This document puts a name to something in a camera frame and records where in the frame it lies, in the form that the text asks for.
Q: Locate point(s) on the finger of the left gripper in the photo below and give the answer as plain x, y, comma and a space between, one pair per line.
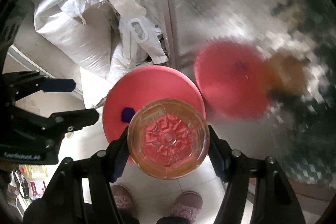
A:
71, 118
23, 84

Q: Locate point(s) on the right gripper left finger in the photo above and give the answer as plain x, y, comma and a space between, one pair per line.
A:
110, 163

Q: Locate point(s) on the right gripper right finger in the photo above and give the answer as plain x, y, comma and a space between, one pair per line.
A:
227, 165

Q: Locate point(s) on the blue bottle cap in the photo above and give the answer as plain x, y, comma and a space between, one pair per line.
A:
127, 114

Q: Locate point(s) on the orange plastic jar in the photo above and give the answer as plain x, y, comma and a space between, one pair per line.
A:
168, 139

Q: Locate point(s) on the red trash bin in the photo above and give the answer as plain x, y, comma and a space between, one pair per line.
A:
143, 86

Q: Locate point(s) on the pink slipper left foot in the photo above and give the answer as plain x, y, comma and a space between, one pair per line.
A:
122, 198

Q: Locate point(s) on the pink slipper foot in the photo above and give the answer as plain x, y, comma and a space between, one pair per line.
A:
122, 198
187, 206

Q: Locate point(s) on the pink slipper right foot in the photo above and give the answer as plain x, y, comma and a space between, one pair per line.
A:
187, 206

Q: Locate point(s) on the white woven sack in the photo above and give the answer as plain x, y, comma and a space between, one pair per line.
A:
80, 28

